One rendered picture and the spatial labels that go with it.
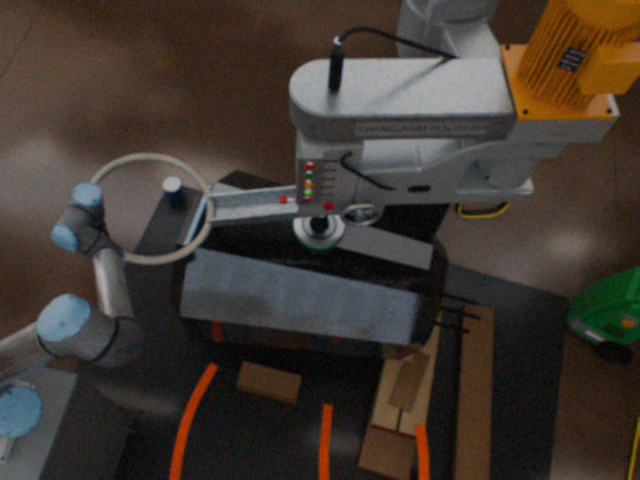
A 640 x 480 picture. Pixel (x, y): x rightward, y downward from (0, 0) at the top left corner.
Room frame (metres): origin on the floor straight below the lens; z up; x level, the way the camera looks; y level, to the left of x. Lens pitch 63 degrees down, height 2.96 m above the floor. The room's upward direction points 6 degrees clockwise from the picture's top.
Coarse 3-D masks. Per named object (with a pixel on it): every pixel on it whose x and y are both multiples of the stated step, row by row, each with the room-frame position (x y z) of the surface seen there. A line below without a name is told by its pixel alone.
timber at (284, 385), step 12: (240, 372) 0.68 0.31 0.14; (252, 372) 0.69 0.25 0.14; (264, 372) 0.69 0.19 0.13; (276, 372) 0.70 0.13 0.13; (288, 372) 0.71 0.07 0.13; (240, 384) 0.62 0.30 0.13; (252, 384) 0.63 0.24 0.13; (264, 384) 0.64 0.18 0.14; (276, 384) 0.64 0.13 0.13; (288, 384) 0.65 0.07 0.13; (300, 384) 0.66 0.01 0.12; (264, 396) 0.60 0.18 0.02; (276, 396) 0.59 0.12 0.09; (288, 396) 0.59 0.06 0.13
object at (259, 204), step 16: (224, 192) 1.17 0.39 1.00; (240, 192) 1.18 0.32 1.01; (256, 192) 1.18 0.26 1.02; (272, 192) 1.19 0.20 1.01; (288, 192) 1.20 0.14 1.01; (224, 208) 1.13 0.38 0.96; (240, 208) 1.13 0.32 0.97; (256, 208) 1.13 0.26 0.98; (272, 208) 1.13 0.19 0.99; (288, 208) 1.14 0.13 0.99; (384, 208) 1.15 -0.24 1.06; (224, 224) 1.05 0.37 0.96
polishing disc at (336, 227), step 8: (328, 216) 1.21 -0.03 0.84; (336, 216) 1.22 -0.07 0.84; (296, 224) 1.16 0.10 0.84; (304, 224) 1.16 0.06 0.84; (336, 224) 1.18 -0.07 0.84; (344, 224) 1.18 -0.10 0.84; (296, 232) 1.12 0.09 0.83; (304, 232) 1.12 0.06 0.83; (312, 232) 1.13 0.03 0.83; (320, 232) 1.13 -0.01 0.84; (328, 232) 1.13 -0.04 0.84; (336, 232) 1.14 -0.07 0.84; (304, 240) 1.09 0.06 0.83; (312, 240) 1.09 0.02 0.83; (320, 240) 1.09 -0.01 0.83; (328, 240) 1.10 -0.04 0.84; (336, 240) 1.10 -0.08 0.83
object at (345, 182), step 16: (304, 144) 1.06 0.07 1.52; (320, 144) 1.07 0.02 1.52; (336, 144) 1.08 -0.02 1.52; (352, 144) 1.08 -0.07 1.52; (352, 160) 1.07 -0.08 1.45; (336, 176) 1.07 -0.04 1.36; (352, 176) 1.07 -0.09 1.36; (320, 192) 1.06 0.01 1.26; (336, 192) 1.07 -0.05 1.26; (352, 192) 1.08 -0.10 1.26; (304, 208) 1.05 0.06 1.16; (320, 208) 1.06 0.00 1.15; (336, 208) 1.07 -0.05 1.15
